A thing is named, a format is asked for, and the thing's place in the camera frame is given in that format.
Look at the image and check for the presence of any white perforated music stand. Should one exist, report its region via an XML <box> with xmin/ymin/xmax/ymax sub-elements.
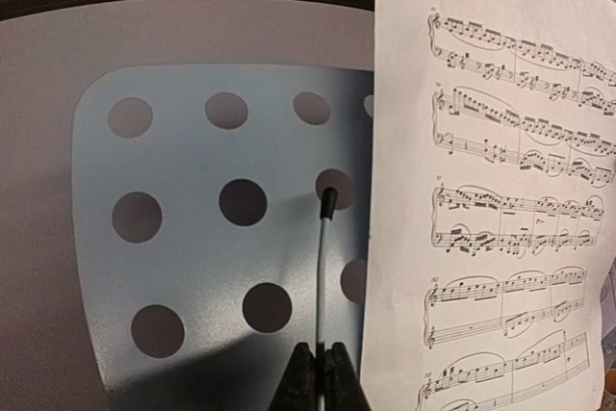
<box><xmin>71</xmin><ymin>64</ymin><xmax>373</xmax><ymax>410</ymax></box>

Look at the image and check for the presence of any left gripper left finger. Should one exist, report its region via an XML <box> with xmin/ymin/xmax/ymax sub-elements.
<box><xmin>273</xmin><ymin>342</ymin><xmax>318</xmax><ymax>411</ymax></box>

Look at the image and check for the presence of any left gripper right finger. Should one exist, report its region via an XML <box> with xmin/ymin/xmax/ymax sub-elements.
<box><xmin>323</xmin><ymin>342</ymin><xmax>371</xmax><ymax>411</ymax></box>

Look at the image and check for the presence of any white sheet music page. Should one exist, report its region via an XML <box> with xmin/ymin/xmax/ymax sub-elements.
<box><xmin>361</xmin><ymin>0</ymin><xmax>615</xmax><ymax>410</ymax></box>

